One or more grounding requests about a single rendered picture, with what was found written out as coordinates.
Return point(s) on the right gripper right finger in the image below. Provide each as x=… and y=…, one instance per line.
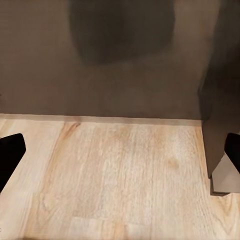
x=232, y=149

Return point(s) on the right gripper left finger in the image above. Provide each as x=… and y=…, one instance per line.
x=12, y=150

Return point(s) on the fridge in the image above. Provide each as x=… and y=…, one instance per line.
x=225, y=118

